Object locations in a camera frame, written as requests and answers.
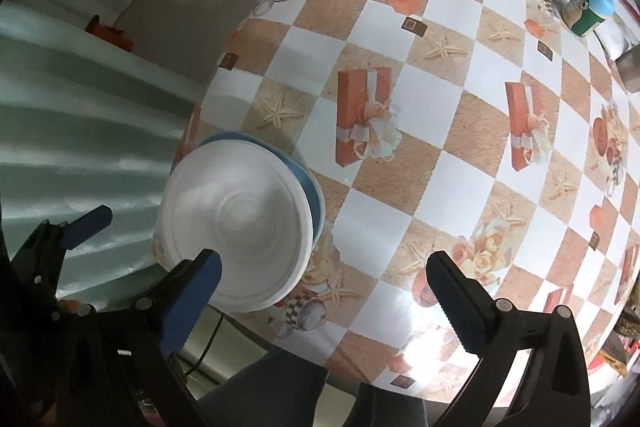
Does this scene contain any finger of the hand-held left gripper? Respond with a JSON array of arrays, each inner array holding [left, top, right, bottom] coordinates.
[[10, 204, 113, 279]]

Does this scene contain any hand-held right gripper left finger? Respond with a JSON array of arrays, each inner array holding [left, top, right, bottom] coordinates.
[[65, 248, 223, 427]]

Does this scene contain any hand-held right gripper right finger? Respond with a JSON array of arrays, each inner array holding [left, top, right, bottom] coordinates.
[[426, 250, 593, 427]]

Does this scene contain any white plate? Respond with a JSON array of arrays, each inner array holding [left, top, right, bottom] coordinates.
[[156, 142, 313, 313]]

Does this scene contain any blue bowl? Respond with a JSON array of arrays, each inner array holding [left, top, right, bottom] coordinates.
[[200, 132, 327, 250]]

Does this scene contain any pale green curtain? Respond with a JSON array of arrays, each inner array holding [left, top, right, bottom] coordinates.
[[0, 2, 211, 303]]

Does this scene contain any person's left leg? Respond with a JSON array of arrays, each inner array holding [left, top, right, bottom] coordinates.
[[200, 347, 328, 427]]

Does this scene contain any person's leg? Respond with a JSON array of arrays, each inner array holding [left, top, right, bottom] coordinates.
[[200, 347, 328, 427], [345, 382, 426, 427]]

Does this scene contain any person's right leg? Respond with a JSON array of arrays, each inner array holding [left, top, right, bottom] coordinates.
[[345, 382, 426, 427]]

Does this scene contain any brown printed box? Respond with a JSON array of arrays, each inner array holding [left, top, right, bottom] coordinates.
[[599, 337, 638, 378]]

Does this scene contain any orange stool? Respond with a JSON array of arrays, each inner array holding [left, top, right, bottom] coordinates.
[[85, 14, 135, 52]]

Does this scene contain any checkered printed tablecloth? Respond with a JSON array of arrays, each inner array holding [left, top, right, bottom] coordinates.
[[150, 0, 640, 408]]

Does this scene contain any metal pot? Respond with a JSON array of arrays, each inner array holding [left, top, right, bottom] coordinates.
[[615, 49, 640, 94]]

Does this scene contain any green jar with blue lid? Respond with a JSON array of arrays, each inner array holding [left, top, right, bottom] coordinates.
[[561, 0, 616, 38]]

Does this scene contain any black cable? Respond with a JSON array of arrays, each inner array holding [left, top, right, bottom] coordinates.
[[175, 307, 227, 378]]

